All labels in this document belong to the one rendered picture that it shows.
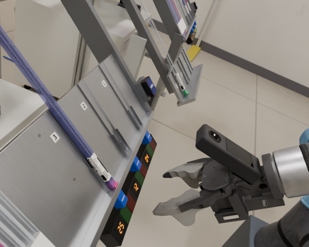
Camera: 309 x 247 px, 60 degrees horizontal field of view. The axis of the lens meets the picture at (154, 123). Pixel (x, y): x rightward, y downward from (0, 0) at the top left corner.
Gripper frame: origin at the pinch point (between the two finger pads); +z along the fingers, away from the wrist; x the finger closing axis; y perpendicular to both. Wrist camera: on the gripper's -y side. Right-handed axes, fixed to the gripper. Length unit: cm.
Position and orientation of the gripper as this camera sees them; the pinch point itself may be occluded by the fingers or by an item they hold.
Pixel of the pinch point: (161, 189)
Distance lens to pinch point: 51.2
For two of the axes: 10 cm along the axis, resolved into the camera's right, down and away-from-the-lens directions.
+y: 4.6, 8.0, 3.9
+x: 2.2, -5.2, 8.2
